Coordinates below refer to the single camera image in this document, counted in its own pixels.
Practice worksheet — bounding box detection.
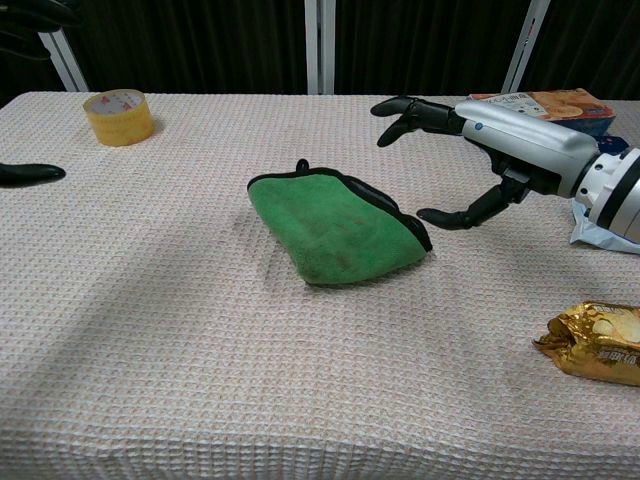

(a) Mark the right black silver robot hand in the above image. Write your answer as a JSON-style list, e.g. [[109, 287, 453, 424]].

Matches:
[[370, 95, 600, 231]]

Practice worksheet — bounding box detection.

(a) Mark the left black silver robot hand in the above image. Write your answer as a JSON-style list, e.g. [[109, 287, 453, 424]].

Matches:
[[0, 0, 81, 189]]

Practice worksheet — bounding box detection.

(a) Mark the dark green cloth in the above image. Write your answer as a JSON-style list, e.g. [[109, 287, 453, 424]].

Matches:
[[246, 158, 434, 287]]

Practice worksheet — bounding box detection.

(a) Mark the blue snack box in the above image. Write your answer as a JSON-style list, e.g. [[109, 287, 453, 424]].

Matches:
[[597, 134, 631, 154]]

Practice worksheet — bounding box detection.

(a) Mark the orange biscuit box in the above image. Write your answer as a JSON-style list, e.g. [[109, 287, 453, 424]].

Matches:
[[468, 88, 616, 139]]

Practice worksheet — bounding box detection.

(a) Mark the black curtain panel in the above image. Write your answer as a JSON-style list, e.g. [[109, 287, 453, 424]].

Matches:
[[519, 0, 640, 101], [333, 0, 522, 97], [47, 0, 307, 95], [0, 19, 67, 108]]

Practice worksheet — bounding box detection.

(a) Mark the yellow packing tape roll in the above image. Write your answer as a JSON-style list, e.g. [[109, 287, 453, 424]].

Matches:
[[82, 88, 157, 147]]

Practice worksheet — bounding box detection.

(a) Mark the light blue plastic packet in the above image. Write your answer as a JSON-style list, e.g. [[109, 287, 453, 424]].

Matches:
[[569, 202, 640, 257]]

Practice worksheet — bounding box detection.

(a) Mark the gold foil snack packet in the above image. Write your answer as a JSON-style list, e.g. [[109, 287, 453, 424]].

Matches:
[[532, 300, 640, 387]]

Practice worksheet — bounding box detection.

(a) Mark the beige waffle tablecloth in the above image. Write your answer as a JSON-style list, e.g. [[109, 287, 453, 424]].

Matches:
[[0, 91, 640, 480]]

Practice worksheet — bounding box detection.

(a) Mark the white frame post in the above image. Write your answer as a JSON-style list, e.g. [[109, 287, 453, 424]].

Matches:
[[303, 0, 336, 96], [37, 28, 90, 93], [500, 0, 552, 94]]

